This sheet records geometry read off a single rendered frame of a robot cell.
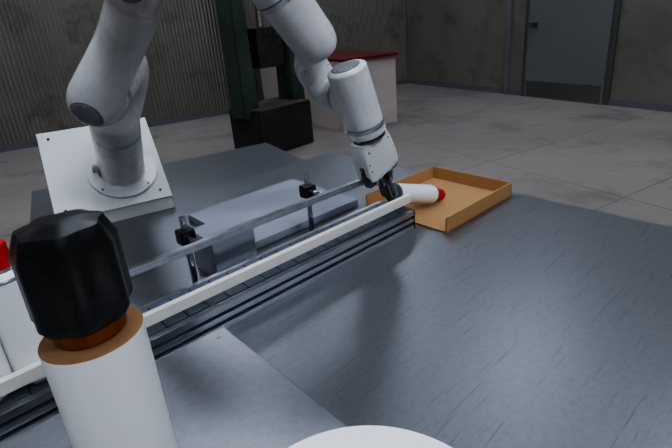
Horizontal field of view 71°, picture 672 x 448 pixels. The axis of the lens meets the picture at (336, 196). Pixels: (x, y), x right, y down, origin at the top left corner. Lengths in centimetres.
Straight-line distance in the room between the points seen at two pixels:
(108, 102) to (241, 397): 71
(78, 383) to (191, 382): 25
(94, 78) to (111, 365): 75
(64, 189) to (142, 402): 106
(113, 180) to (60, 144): 21
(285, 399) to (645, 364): 50
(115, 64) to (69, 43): 645
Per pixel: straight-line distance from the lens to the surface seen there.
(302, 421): 61
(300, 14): 86
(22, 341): 77
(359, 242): 101
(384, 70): 605
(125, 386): 49
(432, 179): 147
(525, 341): 81
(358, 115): 97
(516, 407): 70
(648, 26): 685
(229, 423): 63
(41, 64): 752
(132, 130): 129
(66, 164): 154
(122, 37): 103
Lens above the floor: 132
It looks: 21 degrees down
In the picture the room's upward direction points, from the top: 5 degrees counter-clockwise
